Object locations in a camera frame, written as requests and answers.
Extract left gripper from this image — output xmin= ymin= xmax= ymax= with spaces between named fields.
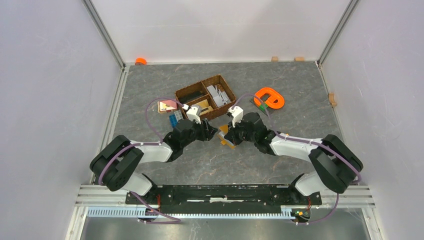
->
xmin=181 ymin=117 xmax=218 ymax=148

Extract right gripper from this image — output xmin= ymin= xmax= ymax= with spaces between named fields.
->
xmin=224 ymin=117 xmax=257 ymax=146

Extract yellow leather card holder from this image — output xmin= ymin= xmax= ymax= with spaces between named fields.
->
xmin=217 ymin=124 xmax=238 ymax=150

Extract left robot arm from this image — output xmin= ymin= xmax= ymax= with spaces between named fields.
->
xmin=89 ymin=119 xmax=218 ymax=204

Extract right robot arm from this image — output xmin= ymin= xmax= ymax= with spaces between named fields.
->
xmin=223 ymin=110 xmax=364 ymax=204

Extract gold VIP cards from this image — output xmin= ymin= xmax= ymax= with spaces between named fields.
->
xmin=197 ymin=99 xmax=214 ymax=116

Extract black cards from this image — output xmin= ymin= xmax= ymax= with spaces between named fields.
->
xmin=178 ymin=91 xmax=204 ymax=104

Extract silver cards pile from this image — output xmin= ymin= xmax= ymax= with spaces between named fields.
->
xmin=206 ymin=85 xmax=231 ymax=107

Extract pink card box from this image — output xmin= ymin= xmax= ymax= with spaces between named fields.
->
xmin=157 ymin=100 xmax=179 ymax=114

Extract green toy brick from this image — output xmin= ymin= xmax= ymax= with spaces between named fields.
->
xmin=258 ymin=103 xmax=269 ymax=112

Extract blue toy brick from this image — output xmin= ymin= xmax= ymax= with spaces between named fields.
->
xmin=168 ymin=110 xmax=184 ymax=128

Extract brown woven basket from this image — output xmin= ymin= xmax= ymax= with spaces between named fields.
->
xmin=175 ymin=74 xmax=237 ymax=120

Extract orange tape roll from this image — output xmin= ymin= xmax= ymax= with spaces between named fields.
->
xmin=134 ymin=57 xmax=147 ymax=66

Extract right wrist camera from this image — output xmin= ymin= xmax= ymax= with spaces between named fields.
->
xmin=227 ymin=105 xmax=244 ymax=128

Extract orange plastic ring toy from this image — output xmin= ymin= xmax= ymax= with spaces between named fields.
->
xmin=253 ymin=87 xmax=285 ymax=110

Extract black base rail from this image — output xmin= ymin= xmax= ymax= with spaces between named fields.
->
xmin=142 ymin=184 xmax=322 ymax=214

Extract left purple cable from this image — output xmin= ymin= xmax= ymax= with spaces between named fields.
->
xmin=97 ymin=96 xmax=190 ymax=224

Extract wooden clip on wall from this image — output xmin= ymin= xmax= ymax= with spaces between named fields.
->
xmin=328 ymin=92 xmax=338 ymax=108

